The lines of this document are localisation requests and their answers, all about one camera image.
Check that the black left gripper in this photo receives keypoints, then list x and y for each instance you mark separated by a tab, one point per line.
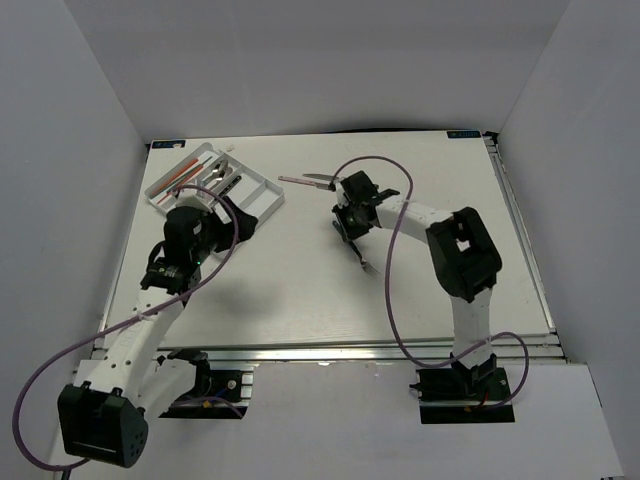
226	229

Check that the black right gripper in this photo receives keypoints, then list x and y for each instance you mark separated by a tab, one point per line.
348	232

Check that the dark handled fork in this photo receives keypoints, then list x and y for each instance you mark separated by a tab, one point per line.
365	265

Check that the red chopstick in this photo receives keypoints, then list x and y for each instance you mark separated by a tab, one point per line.
165	183

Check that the green handled spoon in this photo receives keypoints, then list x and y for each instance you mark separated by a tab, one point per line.
220	166

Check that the orange chopstick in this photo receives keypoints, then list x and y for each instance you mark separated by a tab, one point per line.
170	195

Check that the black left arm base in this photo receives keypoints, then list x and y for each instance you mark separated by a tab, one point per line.
217	393

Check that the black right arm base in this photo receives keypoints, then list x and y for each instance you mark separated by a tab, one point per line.
444	398

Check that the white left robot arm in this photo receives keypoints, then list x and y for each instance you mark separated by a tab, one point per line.
107	417

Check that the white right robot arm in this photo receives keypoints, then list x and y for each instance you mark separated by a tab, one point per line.
464	257

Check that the white compartment tray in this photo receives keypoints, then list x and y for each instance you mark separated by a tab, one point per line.
252	192

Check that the blue label sticker left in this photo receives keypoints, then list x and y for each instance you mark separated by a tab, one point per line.
168	144

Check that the blue label sticker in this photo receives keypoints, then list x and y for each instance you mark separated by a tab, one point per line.
463	134
168	144

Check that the blue label sticker right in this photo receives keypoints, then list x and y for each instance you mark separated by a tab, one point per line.
463	134

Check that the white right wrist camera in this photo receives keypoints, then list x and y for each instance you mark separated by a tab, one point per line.
342	199

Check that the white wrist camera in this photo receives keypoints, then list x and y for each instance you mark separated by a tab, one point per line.
342	199
195	201

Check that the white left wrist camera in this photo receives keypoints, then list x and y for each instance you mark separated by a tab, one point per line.
195	201

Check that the pink handled knife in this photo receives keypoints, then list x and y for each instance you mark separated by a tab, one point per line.
306	182

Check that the dark handled knife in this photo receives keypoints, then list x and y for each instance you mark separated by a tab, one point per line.
319	177

